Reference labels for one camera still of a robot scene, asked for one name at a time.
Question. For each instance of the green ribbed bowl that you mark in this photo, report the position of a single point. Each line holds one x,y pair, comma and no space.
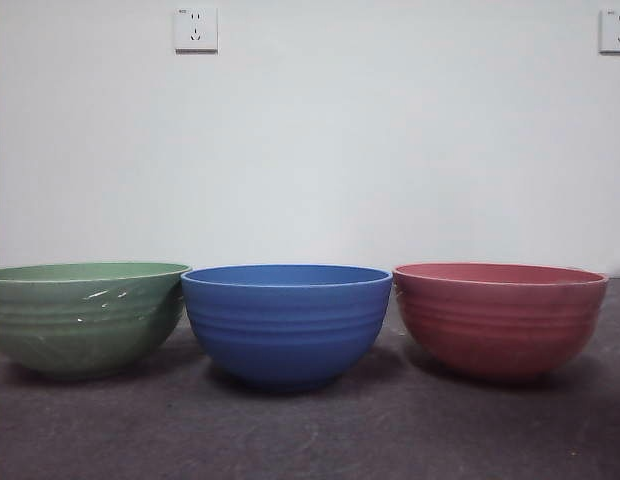
80,325

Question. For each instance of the blue ribbed bowl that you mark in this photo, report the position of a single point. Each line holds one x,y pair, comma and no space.
287,335

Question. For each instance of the white wall socket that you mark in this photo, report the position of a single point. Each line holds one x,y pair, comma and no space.
196,30
615,31

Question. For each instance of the red ribbed bowl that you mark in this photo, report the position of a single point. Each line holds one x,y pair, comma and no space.
500,330

